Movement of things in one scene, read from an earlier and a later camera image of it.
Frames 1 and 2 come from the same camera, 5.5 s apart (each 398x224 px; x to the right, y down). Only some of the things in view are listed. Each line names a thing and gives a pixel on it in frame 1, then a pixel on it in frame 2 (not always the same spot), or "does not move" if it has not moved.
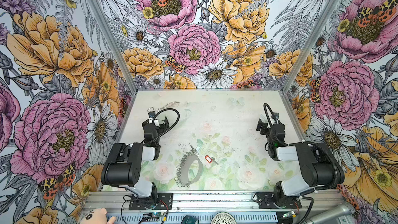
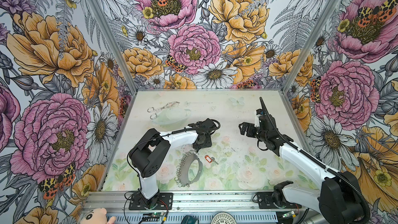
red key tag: (207, 157) does not move
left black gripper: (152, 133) to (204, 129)
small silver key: (213, 159) does not move
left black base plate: (164, 201) does not move
